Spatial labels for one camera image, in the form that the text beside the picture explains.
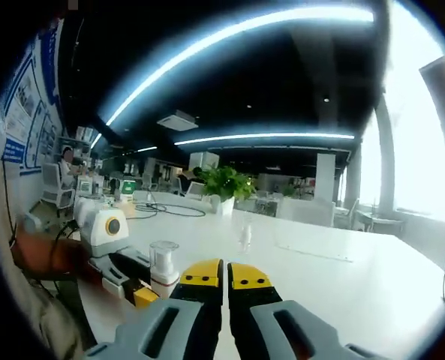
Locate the white mesh office chair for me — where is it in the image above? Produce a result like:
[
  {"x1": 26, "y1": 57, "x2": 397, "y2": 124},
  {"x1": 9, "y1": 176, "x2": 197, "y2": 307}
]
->
[{"x1": 40, "y1": 163, "x2": 77, "y2": 211}]

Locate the wide clear bottle cover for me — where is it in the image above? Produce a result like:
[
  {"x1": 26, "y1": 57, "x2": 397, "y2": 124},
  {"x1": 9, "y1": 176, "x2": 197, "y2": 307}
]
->
[{"x1": 149, "y1": 239, "x2": 180, "y2": 277}]

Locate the white shelf rack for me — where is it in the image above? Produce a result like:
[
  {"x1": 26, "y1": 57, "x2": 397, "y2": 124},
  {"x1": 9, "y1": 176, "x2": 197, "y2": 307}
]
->
[{"x1": 75, "y1": 125, "x2": 99, "y2": 149}]

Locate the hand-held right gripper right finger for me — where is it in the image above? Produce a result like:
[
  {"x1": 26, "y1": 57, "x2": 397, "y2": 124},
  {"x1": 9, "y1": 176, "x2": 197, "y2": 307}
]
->
[{"x1": 227, "y1": 261, "x2": 390, "y2": 360}]

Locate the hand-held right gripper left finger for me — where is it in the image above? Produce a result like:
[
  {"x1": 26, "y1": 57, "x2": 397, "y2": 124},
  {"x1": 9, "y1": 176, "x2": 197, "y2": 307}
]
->
[{"x1": 83, "y1": 257, "x2": 224, "y2": 360}]

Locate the long curved ceiling light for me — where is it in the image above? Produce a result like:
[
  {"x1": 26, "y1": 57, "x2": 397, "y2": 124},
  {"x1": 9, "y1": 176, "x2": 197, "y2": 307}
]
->
[{"x1": 105, "y1": 5, "x2": 375, "y2": 127}]

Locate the straight ceiling light strip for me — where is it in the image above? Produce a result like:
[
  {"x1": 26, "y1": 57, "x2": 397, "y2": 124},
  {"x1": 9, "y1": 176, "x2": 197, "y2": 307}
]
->
[{"x1": 173, "y1": 131, "x2": 356, "y2": 146}]

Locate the person's left hand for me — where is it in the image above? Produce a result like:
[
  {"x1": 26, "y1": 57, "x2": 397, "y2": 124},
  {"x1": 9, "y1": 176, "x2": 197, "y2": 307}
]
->
[{"x1": 71, "y1": 244, "x2": 104, "y2": 289}]

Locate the white square column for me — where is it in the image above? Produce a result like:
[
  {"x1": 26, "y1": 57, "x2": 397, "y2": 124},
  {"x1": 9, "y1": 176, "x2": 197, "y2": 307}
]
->
[{"x1": 314, "y1": 153, "x2": 338, "y2": 206}]

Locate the black table cable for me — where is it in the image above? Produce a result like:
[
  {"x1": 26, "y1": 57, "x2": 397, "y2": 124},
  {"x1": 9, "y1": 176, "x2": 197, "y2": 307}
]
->
[{"x1": 134, "y1": 202, "x2": 207, "y2": 220}]

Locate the small grey side table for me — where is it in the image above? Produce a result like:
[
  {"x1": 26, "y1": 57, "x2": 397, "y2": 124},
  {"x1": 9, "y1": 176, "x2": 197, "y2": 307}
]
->
[{"x1": 356, "y1": 208, "x2": 407, "y2": 236}]

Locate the clear pump bottle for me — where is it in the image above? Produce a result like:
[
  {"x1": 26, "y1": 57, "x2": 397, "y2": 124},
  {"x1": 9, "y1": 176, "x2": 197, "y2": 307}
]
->
[{"x1": 236, "y1": 212, "x2": 255, "y2": 255}]

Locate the thin black cord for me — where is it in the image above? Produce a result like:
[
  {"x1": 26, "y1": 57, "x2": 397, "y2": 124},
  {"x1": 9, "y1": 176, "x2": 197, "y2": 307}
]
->
[{"x1": 2, "y1": 160, "x2": 20, "y2": 248}]

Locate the green potted plant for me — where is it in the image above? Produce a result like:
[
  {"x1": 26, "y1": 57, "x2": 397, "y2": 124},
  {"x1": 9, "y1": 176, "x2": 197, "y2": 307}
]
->
[{"x1": 201, "y1": 165, "x2": 257, "y2": 218}]

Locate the ceiling air conditioner vent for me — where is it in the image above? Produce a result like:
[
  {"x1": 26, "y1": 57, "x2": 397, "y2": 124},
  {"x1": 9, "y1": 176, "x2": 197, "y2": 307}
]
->
[{"x1": 156, "y1": 109, "x2": 200, "y2": 131}]

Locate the green white box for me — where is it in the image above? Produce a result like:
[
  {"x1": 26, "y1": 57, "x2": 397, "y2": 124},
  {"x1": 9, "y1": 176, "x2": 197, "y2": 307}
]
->
[{"x1": 120, "y1": 178, "x2": 137, "y2": 203}]

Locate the clear acrylic strip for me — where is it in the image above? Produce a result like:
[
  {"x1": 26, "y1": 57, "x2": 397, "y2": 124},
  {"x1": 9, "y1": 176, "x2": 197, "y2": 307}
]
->
[{"x1": 274, "y1": 239, "x2": 354, "y2": 263}]

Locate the slim clear bottle cover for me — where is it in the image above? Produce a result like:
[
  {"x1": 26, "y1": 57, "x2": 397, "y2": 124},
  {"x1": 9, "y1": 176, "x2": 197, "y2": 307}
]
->
[{"x1": 238, "y1": 212, "x2": 254, "y2": 236}]

